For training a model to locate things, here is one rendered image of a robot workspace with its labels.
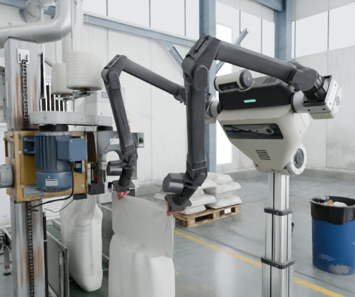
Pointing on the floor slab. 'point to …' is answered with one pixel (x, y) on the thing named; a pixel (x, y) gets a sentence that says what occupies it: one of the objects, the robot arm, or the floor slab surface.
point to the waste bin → (335, 234)
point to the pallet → (188, 221)
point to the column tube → (22, 249)
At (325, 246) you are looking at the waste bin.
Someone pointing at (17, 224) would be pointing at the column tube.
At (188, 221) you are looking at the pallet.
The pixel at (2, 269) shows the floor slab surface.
